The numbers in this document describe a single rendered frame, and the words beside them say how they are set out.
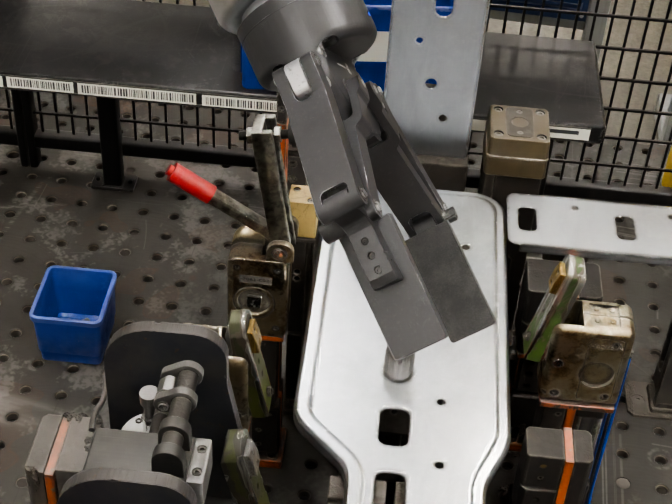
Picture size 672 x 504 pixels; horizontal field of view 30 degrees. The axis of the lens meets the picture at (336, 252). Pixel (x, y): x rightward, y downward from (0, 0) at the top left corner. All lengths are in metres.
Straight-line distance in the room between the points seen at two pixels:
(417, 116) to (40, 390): 0.62
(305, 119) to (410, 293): 0.10
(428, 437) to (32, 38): 0.85
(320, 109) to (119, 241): 1.32
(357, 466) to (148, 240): 0.80
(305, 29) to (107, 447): 0.48
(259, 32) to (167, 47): 1.07
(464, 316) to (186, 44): 1.08
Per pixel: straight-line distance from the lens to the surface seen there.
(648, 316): 1.92
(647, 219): 1.60
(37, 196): 2.06
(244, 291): 1.42
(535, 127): 1.61
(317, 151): 0.64
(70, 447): 1.17
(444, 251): 0.77
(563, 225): 1.56
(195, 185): 1.35
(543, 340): 1.38
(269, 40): 0.71
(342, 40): 0.71
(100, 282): 1.78
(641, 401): 1.78
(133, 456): 1.05
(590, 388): 1.42
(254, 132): 1.29
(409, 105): 1.59
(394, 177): 0.76
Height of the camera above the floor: 1.96
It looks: 41 degrees down
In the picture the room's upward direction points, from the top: 4 degrees clockwise
